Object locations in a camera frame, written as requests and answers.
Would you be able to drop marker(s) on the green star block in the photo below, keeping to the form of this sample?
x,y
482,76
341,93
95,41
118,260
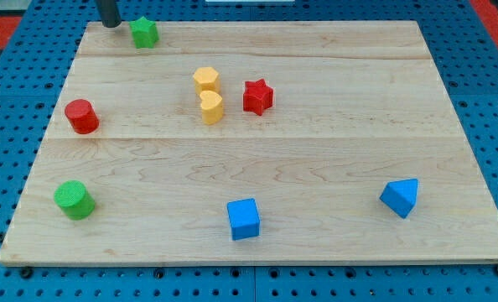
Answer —
x,y
144,33

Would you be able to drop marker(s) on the red star block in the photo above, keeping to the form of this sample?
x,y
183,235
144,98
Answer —
x,y
257,97

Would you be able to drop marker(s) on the yellow hexagon block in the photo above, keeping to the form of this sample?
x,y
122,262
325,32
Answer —
x,y
206,79

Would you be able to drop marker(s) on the wooden board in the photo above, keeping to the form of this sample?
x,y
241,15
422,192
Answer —
x,y
356,104

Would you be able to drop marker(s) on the yellow heart block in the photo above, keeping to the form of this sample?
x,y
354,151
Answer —
x,y
211,106

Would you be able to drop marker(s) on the blue cube block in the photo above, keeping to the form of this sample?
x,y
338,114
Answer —
x,y
244,219

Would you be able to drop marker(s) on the blue triangular prism block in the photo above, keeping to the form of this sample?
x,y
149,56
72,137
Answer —
x,y
400,196

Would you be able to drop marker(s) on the red cylinder block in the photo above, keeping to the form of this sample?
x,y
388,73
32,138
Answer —
x,y
82,116

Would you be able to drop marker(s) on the green cylinder block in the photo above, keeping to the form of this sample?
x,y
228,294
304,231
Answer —
x,y
75,201

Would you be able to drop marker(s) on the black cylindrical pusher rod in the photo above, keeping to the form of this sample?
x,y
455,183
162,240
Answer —
x,y
109,13

